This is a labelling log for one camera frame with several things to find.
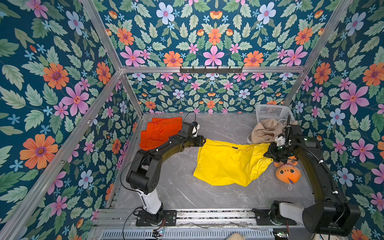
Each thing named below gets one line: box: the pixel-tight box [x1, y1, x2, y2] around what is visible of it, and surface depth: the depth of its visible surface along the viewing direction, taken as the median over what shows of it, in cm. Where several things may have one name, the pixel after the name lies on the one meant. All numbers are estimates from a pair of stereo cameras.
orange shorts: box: [139, 117, 183, 151], surface depth 107 cm
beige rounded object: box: [226, 232, 247, 240], surface depth 67 cm
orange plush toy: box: [273, 155, 301, 191], surface depth 82 cm
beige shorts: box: [251, 118, 298, 144], surface depth 98 cm
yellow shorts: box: [193, 138, 273, 187], surface depth 92 cm
